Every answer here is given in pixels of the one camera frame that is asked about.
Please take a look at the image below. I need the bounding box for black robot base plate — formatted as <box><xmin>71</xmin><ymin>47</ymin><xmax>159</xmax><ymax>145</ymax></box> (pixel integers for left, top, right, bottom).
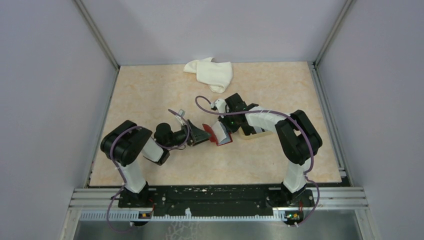
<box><xmin>117</xmin><ymin>184</ymin><xmax>315</xmax><ymax>217</ymax></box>

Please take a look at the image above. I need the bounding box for red leather card holder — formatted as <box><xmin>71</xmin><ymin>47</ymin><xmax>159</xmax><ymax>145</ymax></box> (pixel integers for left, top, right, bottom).
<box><xmin>202</xmin><ymin>121</ymin><xmax>233</xmax><ymax>147</ymax></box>

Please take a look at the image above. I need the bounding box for beige oval tray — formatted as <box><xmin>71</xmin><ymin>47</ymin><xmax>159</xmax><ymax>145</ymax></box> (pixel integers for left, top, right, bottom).
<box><xmin>237</xmin><ymin>125</ymin><xmax>273</xmax><ymax>140</ymax></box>

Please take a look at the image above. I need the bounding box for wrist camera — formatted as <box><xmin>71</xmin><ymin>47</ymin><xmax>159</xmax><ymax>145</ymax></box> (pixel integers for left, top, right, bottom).
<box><xmin>211</xmin><ymin>98</ymin><xmax>228</xmax><ymax>114</ymax></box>
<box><xmin>175</xmin><ymin>109</ymin><xmax>186</xmax><ymax>126</ymax></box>

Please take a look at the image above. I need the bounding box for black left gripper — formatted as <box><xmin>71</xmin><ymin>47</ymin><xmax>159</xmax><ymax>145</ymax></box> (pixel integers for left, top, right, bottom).
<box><xmin>165</xmin><ymin>119</ymin><xmax>212</xmax><ymax>149</ymax></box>

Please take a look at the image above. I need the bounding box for aluminium frame rail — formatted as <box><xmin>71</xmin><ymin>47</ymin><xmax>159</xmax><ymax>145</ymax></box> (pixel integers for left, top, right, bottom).
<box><xmin>68</xmin><ymin>185</ymin><xmax>369</xmax><ymax>222</ymax></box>

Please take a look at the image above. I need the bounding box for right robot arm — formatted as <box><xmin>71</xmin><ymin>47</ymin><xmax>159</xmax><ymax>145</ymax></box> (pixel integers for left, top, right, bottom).
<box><xmin>210</xmin><ymin>93</ymin><xmax>323</xmax><ymax>206</ymax></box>

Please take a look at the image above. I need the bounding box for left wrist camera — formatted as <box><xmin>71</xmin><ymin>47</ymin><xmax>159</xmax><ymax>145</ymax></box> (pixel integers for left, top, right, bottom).
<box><xmin>175</xmin><ymin>109</ymin><xmax>186</xmax><ymax>126</ymax></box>

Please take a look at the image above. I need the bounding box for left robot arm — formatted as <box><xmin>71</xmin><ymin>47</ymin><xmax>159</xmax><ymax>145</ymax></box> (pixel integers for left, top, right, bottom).
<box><xmin>100</xmin><ymin>120</ymin><xmax>212</xmax><ymax>207</ymax></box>

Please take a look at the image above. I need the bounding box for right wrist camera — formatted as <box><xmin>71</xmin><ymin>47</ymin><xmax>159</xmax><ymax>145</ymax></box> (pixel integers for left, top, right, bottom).
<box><xmin>211</xmin><ymin>98</ymin><xmax>228</xmax><ymax>114</ymax></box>

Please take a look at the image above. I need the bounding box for white folded cloth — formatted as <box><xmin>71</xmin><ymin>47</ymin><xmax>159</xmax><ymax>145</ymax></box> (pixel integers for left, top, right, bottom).
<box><xmin>183</xmin><ymin>57</ymin><xmax>234</xmax><ymax>94</ymax></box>

